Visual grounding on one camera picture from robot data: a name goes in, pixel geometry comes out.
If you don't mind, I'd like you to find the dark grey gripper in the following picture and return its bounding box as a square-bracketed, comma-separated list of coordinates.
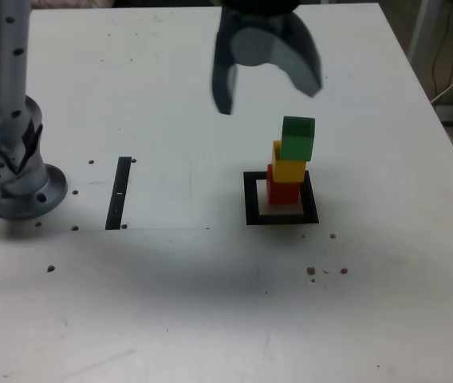
[210, 9, 325, 116]

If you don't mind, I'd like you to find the green cube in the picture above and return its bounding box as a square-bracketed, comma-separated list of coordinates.
[281, 115, 316, 163]

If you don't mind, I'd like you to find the yellow cube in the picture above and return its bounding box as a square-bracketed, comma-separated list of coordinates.
[271, 140, 306, 184]

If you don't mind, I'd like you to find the red cube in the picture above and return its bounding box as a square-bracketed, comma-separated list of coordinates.
[266, 163, 301, 206]

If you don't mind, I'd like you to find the black tape square outline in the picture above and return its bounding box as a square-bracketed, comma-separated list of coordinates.
[242, 170, 320, 227]

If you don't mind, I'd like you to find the black tape strip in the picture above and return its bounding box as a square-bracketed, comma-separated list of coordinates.
[104, 156, 133, 231]

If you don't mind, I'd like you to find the white metal post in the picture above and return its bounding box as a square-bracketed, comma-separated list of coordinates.
[408, 0, 451, 61]

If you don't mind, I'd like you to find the black cable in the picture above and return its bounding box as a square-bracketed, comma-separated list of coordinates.
[431, 0, 453, 101]

